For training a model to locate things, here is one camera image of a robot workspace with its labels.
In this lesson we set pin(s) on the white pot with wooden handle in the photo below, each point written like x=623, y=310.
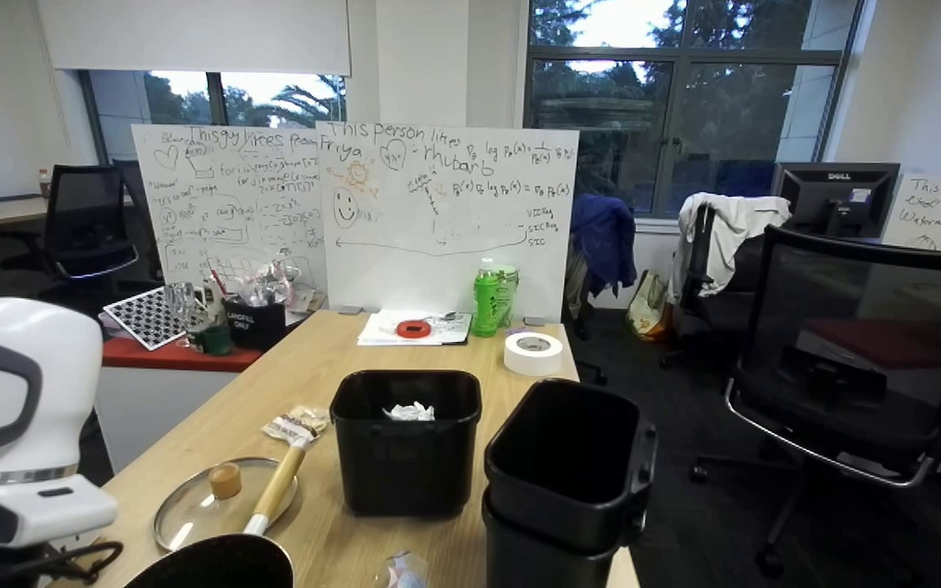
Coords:
x=244, y=558

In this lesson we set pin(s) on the stacked black landfill bins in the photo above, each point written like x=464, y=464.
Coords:
x=567, y=486

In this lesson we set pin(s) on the chair with white cloth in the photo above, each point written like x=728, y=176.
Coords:
x=725, y=224

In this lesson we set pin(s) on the white cabinet with red top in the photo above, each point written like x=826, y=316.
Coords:
x=145, y=394

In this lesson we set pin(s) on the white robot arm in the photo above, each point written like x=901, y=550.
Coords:
x=52, y=364

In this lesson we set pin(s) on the clear plastic wrapper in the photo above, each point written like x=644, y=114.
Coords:
x=408, y=570

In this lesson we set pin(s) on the small black bin with paper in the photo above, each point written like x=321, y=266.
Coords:
x=408, y=442

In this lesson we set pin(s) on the right whiteboard with drawings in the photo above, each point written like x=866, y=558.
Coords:
x=409, y=212

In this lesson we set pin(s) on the black computer monitor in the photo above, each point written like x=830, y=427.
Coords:
x=837, y=199

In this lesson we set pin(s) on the black chair at left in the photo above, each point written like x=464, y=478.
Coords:
x=85, y=224

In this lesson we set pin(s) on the small snack wrapper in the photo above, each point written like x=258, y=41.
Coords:
x=298, y=427

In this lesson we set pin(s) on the black bin with clutter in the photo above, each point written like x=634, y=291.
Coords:
x=258, y=309

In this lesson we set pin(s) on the green cup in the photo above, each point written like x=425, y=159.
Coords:
x=218, y=340

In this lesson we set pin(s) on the white roller blind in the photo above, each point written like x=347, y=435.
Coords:
x=196, y=35

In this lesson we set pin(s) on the green wipes bottle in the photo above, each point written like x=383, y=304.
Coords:
x=494, y=288

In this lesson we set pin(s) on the checkerboard calibration sheet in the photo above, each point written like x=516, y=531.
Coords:
x=152, y=318

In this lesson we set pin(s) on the blue jacket on chair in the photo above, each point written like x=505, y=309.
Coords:
x=603, y=230

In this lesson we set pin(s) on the glass lid with wooden knob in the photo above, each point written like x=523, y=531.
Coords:
x=218, y=501

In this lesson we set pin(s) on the red tape roll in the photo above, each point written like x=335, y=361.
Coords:
x=413, y=328

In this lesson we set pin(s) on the white tape roll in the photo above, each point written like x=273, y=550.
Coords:
x=535, y=353

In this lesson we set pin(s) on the left whiteboard with writing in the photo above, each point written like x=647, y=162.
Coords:
x=238, y=205

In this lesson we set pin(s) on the black mesh office chair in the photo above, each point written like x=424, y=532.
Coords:
x=841, y=368

